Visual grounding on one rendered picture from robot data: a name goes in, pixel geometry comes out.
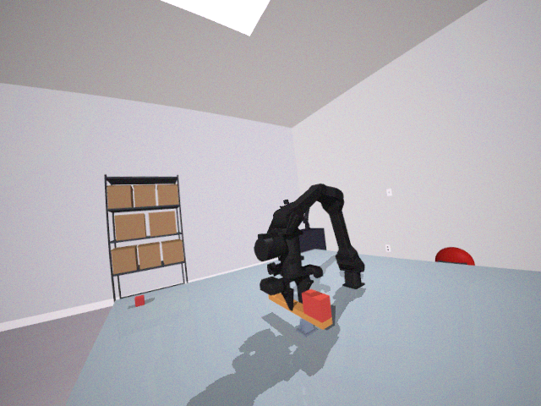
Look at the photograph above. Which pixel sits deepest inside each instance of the small red block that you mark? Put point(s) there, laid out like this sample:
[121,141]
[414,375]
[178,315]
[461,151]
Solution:
[139,300]

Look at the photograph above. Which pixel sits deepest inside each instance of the orange bar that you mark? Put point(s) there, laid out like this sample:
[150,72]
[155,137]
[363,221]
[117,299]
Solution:
[315,308]

